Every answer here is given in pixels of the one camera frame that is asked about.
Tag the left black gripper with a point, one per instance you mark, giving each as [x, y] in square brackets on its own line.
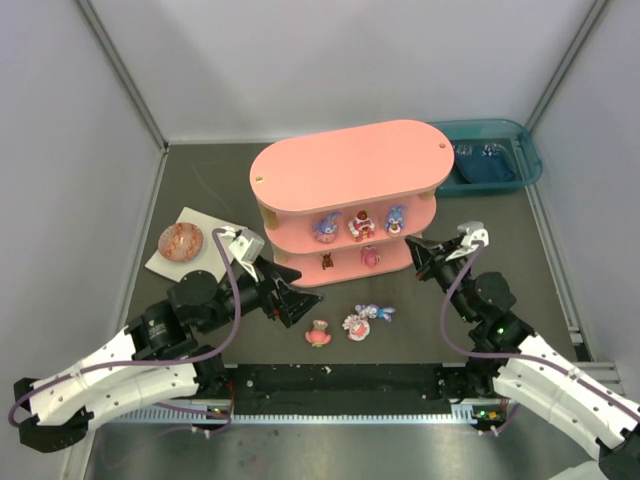
[271, 295]

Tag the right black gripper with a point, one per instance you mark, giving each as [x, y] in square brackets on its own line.
[435, 263]

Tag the purple long-ear bunny toy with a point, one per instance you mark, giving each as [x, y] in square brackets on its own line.
[394, 222]

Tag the pink doll green bow toy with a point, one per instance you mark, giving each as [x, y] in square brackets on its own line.
[318, 336]

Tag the red strawberry cake toy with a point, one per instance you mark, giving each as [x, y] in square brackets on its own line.
[361, 226]

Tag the purple bunny head toy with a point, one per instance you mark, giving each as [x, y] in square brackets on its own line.
[325, 230]

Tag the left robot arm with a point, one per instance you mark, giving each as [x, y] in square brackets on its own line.
[156, 357]

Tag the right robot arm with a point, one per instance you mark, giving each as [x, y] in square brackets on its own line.
[510, 359]

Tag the pink figure toy on shelf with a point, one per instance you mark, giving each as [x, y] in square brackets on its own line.
[369, 256]

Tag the pink three-tier toy shelf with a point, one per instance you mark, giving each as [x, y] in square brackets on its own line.
[297, 181]

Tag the small brown bear toy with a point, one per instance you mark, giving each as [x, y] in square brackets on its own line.
[327, 261]

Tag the purple bunny striped shirt toy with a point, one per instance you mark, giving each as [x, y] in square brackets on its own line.
[373, 311]

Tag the pink bonnet melody toy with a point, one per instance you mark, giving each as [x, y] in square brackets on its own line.
[357, 328]

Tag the teal plastic bin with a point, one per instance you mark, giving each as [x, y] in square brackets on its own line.
[523, 156]

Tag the red patterned bowl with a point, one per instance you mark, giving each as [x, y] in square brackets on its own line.
[180, 242]

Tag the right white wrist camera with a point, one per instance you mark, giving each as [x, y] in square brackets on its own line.
[471, 236]

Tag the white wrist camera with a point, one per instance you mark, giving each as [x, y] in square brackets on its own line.
[471, 236]
[244, 245]

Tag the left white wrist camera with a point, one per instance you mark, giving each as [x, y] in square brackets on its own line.
[244, 245]

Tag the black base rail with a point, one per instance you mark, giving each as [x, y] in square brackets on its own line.
[340, 388]

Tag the white slotted cable duct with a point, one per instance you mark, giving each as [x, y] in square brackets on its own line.
[456, 414]

